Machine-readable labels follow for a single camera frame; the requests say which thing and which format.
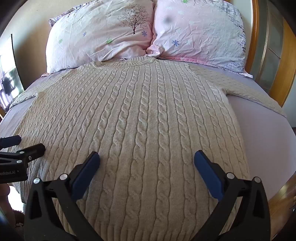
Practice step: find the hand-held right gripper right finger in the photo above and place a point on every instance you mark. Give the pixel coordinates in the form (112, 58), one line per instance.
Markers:
(208, 172)

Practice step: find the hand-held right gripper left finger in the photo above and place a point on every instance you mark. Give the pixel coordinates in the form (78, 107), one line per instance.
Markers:
(86, 171)

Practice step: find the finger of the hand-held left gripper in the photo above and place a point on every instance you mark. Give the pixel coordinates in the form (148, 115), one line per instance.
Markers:
(34, 149)
(11, 140)

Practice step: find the person's left hand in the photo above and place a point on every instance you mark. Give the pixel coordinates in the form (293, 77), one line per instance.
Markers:
(5, 197)

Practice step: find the lavender bed sheet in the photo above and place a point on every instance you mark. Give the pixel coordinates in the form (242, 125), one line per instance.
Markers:
(259, 129)

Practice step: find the pink pillow with tree print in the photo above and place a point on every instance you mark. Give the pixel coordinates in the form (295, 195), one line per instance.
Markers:
(99, 34)

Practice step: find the pink pillow with flower print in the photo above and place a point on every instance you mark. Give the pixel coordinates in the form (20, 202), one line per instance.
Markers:
(198, 32)

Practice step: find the wooden headboard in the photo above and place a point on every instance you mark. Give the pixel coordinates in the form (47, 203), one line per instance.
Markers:
(270, 46)

